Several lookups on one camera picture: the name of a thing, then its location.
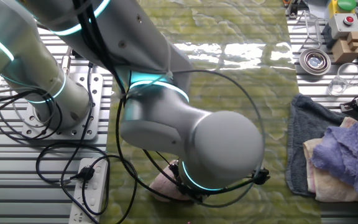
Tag clear acrylic stand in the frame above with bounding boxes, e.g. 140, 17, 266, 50
292, 9, 323, 52

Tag pink fluffy cloth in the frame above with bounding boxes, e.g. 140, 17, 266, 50
149, 160, 196, 203

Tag clear glass beaker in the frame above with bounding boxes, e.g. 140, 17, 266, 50
327, 62, 358, 96

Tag purple fluffy cloth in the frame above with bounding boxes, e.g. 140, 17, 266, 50
310, 121, 358, 201

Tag beige cloth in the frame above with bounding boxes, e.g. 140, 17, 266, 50
302, 116, 358, 204

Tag black power cable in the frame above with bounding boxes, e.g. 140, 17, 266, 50
35, 60, 139, 224

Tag dark grey towel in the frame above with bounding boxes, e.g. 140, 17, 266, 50
285, 93, 358, 197

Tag white power strip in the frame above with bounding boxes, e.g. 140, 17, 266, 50
68, 157, 109, 224

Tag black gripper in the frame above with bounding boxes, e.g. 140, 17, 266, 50
168, 161, 205, 205

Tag green marble pattern mat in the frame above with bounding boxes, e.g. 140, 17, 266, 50
99, 0, 323, 224

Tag grey box red button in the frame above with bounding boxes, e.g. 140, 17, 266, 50
321, 12, 358, 49

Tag wooden blocks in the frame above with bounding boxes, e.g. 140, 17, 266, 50
331, 30, 358, 65

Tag small steel bowl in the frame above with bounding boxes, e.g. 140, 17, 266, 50
298, 48, 332, 76

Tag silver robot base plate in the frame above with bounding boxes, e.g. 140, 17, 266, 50
22, 73, 104, 141

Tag thick grey robot cable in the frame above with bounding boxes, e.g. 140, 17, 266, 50
61, 46, 73, 74

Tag yellow box green button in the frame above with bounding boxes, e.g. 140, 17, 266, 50
328, 0, 358, 19

